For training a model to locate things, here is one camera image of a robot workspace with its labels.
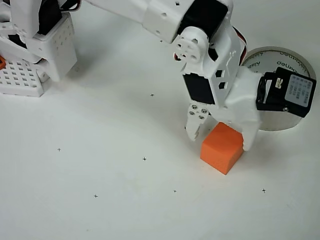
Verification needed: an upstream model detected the orange cube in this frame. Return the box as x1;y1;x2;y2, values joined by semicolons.
199;121;245;175

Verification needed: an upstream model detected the clear packing tape roll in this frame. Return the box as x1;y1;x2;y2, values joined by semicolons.
241;45;318;132

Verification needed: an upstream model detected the white perforated base plate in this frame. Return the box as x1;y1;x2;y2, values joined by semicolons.
0;58;44;98

